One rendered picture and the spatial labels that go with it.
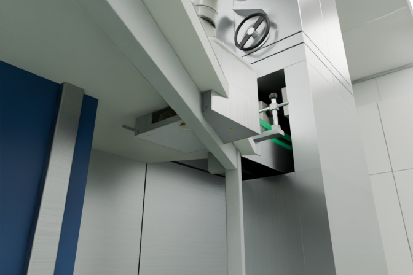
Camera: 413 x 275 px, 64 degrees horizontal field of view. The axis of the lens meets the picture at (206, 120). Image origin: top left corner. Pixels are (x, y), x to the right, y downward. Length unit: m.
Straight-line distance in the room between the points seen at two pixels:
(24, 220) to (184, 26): 0.37
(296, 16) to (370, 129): 2.79
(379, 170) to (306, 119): 2.79
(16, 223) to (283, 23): 1.44
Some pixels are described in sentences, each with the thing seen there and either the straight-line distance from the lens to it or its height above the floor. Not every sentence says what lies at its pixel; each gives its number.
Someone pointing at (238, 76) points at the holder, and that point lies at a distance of 0.72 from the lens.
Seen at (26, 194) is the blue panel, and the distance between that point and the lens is 0.59.
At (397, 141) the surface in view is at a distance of 4.20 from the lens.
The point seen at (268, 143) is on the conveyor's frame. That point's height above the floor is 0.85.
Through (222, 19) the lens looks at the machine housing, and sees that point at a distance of 1.82.
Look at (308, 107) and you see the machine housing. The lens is 1.44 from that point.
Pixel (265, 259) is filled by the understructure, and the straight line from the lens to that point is 1.43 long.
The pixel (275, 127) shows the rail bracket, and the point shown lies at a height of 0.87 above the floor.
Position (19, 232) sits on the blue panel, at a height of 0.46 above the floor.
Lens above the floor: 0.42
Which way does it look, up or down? 23 degrees up
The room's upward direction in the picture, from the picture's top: straight up
